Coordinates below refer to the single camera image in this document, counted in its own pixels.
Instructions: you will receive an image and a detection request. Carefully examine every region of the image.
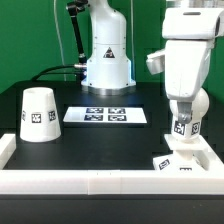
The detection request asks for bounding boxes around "white lamp shade cone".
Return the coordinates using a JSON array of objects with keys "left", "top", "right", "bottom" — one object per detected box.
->
[{"left": 20, "top": 87, "right": 61, "bottom": 142}]

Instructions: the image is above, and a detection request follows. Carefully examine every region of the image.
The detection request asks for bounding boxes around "white lamp base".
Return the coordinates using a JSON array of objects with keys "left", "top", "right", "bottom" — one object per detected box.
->
[{"left": 153, "top": 134, "right": 209, "bottom": 172}]

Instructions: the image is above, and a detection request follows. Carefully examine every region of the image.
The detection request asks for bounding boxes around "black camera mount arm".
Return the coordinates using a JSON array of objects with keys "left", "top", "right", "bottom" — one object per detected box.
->
[{"left": 66, "top": 0, "right": 88, "bottom": 69}]

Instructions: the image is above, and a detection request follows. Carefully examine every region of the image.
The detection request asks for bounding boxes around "white marker sheet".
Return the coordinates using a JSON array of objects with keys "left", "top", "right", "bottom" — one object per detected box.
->
[{"left": 63, "top": 107, "right": 147, "bottom": 124}]

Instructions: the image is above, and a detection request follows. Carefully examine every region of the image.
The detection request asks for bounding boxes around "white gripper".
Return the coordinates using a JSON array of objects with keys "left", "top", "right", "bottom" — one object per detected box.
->
[{"left": 162, "top": 8, "right": 224, "bottom": 124}]

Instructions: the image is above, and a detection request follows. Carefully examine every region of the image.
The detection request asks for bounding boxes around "black cable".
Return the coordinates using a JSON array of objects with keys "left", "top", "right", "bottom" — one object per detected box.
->
[{"left": 30, "top": 64, "right": 88, "bottom": 82}]

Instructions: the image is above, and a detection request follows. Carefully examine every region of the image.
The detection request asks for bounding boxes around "white lamp bulb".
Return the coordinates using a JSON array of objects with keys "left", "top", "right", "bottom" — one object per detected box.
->
[{"left": 170, "top": 88, "right": 209, "bottom": 142}]

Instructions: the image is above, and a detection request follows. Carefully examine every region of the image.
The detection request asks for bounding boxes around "white U-shaped fence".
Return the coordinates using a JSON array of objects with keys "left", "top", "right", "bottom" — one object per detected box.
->
[{"left": 0, "top": 134, "right": 224, "bottom": 195}]

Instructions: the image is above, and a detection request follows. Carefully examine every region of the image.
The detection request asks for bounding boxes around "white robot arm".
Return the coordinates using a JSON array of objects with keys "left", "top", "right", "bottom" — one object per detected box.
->
[{"left": 82, "top": 0, "right": 224, "bottom": 124}]

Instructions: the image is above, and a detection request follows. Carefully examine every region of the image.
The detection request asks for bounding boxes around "white thin cable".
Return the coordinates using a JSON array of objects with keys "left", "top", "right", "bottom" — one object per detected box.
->
[{"left": 53, "top": 0, "right": 68, "bottom": 82}]

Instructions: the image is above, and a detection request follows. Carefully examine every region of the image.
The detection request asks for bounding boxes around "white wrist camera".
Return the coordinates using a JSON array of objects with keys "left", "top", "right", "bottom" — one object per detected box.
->
[{"left": 146, "top": 49, "right": 165, "bottom": 75}]

